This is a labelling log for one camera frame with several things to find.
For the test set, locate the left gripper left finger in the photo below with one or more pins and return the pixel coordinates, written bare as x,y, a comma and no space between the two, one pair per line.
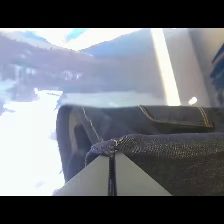
90,180

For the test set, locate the dark blue jeans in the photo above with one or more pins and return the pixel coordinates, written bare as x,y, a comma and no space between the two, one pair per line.
173,156

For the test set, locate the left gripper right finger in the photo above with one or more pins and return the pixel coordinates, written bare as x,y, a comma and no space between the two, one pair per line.
136,180

